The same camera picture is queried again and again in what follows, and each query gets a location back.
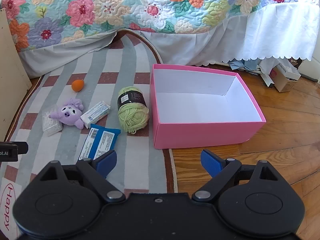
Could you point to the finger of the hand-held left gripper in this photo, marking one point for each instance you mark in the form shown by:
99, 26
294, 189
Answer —
17, 147

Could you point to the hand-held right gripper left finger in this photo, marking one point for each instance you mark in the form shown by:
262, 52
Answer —
107, 162

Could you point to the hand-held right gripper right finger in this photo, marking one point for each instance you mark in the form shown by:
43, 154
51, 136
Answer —
212, 163

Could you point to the blue snack packet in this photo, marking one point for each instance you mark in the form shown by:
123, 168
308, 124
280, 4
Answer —
100, 140

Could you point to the pink cardboard box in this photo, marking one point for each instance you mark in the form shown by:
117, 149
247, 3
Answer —
200, 135

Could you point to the clear plastic box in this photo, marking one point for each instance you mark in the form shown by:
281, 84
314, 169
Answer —
51, 128

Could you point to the white blue paper pack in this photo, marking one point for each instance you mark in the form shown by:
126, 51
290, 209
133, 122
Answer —
96, 113

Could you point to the green yarn ball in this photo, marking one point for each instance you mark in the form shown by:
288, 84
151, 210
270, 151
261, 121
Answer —
132, 117

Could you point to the purple plush toy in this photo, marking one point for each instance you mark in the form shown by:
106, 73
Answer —
67, 112

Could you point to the white rug label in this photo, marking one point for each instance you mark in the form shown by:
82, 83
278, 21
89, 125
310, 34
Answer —
7, 205

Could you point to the orange fruit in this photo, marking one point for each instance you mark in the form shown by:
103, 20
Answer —
78, 85

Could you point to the blue cloth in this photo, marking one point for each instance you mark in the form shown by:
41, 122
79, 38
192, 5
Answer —
243, 64

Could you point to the striped grey red rug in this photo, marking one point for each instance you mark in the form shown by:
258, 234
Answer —
140, 62

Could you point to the white cardboard box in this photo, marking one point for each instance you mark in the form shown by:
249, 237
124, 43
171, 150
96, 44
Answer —
287, 76

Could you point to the black rod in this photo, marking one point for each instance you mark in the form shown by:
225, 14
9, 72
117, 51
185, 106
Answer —
310, 78

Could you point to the floral quilted bedspread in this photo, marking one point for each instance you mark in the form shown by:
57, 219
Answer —
125, 5

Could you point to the white metal rail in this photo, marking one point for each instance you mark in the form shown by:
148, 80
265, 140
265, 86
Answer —
267, 78

